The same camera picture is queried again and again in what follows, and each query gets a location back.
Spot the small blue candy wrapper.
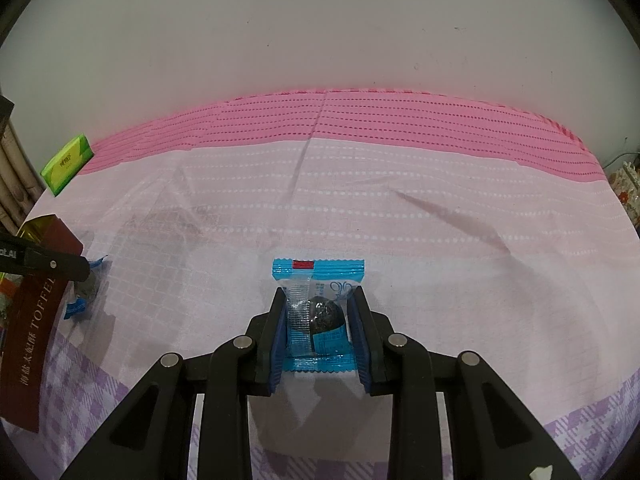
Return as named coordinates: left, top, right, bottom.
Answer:
left=63, top=256, right=107, bottom=320

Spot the blue clear dark-ball snack packet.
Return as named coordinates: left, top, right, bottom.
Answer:
left=271, top=258, right=366, bottom=373

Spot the brown toffee tin box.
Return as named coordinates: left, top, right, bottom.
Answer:
left=1, top=214, right=82, bottom=434

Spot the green tissue pack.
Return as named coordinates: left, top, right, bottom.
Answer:
left=40, top=134, right=93, bottom=196

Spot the pink purple checked tablecloth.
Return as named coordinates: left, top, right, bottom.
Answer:
left=6, top=91, right=639, bottom=479

